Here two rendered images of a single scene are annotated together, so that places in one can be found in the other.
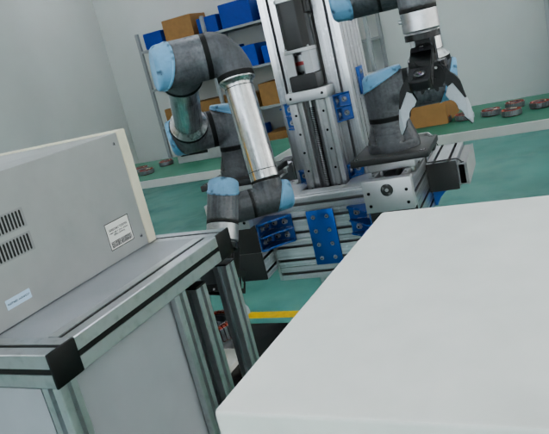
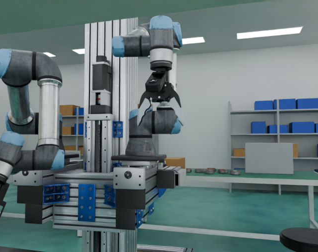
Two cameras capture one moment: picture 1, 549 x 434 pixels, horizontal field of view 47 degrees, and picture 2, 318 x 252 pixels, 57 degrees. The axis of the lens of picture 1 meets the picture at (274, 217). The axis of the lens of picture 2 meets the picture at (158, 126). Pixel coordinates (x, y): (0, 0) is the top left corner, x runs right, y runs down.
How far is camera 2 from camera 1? 54 cm
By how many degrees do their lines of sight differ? 21
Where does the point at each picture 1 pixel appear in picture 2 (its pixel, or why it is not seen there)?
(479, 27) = (200, 141)
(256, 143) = (48, 121)
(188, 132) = (17, 117)
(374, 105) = (133, 126)
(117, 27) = (37, 104)
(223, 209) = (3, 152)
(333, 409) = not seen: outside the picture
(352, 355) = not seen: outside the picture
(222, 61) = (42, 68)
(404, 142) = (146, 151)
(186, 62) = (18, 62)
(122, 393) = not seen: outside the picture
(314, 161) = (93, 156)
